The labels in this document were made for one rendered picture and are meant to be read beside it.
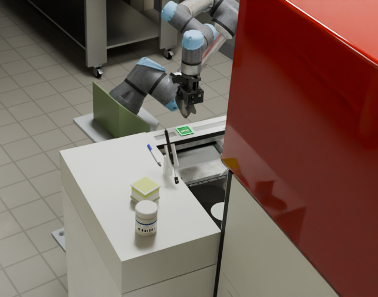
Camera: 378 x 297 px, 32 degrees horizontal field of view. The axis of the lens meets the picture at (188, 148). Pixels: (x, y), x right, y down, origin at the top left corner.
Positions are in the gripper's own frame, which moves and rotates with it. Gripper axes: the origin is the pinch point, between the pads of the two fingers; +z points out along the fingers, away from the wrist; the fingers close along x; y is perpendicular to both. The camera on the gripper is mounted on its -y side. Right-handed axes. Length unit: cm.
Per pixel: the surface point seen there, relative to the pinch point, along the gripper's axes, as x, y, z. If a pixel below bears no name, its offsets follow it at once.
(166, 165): -19.3, 24.8, 2.8
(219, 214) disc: -7.3, 43.9, 14.3
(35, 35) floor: 17, -300, 103
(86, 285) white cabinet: -49, 22, 54
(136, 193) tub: -34.9, 34.5, 3.5
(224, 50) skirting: 149, -216, 99
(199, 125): 8.1, -1.9, 8.1
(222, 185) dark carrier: 1.6, 30.0, 14.2
